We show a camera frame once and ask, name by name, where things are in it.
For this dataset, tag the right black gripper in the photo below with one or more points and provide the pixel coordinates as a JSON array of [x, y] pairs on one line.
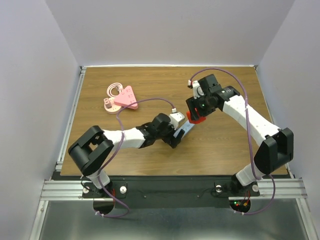
[[192, 103]]

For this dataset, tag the red cube socket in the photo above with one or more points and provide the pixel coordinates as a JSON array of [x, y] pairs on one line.
[[189, 117]]

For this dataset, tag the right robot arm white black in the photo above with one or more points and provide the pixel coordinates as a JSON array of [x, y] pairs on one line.
[[276, 145]]

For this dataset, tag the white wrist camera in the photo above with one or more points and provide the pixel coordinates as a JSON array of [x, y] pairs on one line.
[[176, 118], [196, 88]]

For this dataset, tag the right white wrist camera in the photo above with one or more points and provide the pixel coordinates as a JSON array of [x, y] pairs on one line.
[[196, 88]]

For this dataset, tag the blue power strip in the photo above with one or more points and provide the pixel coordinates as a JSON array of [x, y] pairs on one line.
[[186, 127]]

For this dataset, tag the pink triangular power strip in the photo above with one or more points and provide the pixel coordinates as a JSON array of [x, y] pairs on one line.
[[126, 98]]

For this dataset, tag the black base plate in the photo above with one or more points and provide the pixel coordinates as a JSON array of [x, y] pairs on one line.
[[190, 191]]

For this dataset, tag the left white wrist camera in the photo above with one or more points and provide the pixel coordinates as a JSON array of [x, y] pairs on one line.
[[176, 118]]

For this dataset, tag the aluminium rail frame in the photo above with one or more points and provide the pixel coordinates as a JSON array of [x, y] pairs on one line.
[[68, 217]]

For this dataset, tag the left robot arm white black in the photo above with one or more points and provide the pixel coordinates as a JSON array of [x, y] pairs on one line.
[[90, 151]]

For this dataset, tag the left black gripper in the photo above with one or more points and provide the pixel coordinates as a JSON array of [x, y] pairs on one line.
[[171, 140]]

